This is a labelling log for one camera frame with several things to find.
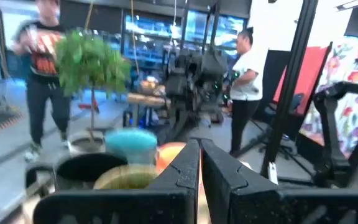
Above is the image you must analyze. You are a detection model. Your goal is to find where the black aluminium frame post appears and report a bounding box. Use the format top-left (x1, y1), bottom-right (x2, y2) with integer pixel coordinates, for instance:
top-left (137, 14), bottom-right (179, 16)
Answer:
top-left (259, 0), bottom-right (319, 184)

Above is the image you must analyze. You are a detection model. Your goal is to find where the person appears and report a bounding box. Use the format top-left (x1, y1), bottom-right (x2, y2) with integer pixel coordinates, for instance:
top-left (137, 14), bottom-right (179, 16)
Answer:
top-left (228, 27), bottom-right (270, 158)
top-left (11, 0), bottom-right (73, 162)

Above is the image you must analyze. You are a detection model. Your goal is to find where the green potted artificial tree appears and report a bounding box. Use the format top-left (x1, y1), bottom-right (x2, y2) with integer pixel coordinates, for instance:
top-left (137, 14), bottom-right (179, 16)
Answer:
top-left (54, 27), bottom-right (132, 156)

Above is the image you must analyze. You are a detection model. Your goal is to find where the floral cloth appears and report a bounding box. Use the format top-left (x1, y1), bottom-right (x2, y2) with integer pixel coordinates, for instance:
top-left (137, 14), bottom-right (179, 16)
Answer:
top-left (298, 37), bottom-right (358, 159)

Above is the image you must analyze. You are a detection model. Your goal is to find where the teal blue mug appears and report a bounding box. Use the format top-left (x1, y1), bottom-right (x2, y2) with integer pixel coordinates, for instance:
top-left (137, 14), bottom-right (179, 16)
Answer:
top-left (104, 128), bottom-right (158, 166)

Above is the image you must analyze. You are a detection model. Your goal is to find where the red panel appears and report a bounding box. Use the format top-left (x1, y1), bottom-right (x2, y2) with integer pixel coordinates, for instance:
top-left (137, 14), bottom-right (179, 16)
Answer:
top-left (272, 42), bottom-right (334, 118)

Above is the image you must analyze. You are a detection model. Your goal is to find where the orange mug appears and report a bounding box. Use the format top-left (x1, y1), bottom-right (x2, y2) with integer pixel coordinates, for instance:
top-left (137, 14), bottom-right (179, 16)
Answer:
top-left (155, 141), bottom-right (188, 175)

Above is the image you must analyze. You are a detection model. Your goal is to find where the wooden side table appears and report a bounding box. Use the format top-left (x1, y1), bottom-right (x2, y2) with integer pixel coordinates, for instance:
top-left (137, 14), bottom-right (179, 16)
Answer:
top-left (126, 91), bottom-right (172, 108)

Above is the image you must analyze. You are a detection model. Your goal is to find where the blue lit storage shelf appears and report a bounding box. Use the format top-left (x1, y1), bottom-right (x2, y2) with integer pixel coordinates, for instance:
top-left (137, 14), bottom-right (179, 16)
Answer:
top-left (122, 9), bottom-right (248, 72)

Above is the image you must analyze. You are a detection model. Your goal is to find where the glossy black mug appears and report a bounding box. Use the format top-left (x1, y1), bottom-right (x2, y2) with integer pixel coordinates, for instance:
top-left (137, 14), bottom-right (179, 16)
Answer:
top-left (25, 152), bottom-right (129, 200)

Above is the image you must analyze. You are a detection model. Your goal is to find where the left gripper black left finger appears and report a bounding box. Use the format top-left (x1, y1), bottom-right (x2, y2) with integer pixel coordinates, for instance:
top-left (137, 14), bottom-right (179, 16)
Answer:
top-left (32, 139), bottom-right (201, 224)

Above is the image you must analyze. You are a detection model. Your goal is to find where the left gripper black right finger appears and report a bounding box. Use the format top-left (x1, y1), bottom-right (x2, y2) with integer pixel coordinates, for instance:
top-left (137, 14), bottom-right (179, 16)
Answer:
top-left (200, 139), bottom-right (358, 224)

